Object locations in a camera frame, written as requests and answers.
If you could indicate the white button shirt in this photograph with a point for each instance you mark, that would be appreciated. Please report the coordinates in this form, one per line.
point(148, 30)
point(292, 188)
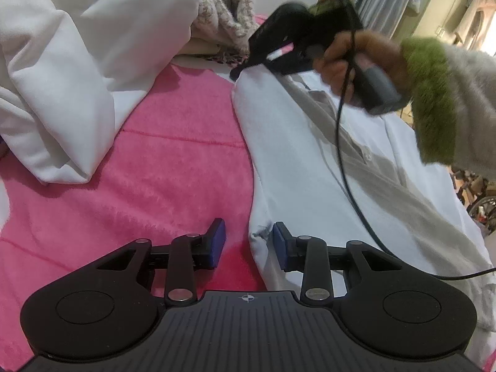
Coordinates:
point(310, 162)

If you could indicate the person's right forearm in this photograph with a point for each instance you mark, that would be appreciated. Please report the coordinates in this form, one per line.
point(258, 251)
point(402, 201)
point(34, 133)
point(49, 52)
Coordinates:
point(457, 97)

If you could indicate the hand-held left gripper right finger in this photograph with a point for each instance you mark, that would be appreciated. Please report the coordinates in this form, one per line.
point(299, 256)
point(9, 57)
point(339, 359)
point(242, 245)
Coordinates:
point(279, 248)

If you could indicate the pink floral blanket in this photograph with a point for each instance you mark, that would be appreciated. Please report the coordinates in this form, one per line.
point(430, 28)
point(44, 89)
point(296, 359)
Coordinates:
point(155, 170)

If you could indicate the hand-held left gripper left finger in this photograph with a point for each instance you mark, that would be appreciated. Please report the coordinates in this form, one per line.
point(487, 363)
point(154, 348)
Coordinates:
point(217, 246)

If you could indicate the person's right hand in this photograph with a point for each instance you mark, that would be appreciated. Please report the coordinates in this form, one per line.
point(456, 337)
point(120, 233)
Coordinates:
point(379, 50)

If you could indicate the beige checked woolen coat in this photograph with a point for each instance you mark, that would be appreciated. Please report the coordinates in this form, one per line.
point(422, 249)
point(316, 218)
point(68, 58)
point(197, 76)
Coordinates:
point(224, 11)

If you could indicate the wheelchair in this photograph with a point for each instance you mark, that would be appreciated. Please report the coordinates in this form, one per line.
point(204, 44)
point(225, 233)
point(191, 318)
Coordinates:
point(478, 201)

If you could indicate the white thick garment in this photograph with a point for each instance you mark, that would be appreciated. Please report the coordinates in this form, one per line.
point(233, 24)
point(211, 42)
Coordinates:
point(77, 66)

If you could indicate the hanging garment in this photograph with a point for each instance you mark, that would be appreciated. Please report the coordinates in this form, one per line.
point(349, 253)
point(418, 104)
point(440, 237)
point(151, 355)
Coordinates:
point(478, 11)

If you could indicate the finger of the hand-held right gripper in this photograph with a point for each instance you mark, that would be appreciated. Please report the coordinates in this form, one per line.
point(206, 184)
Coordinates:
point(252, 68)
point(298, 64)

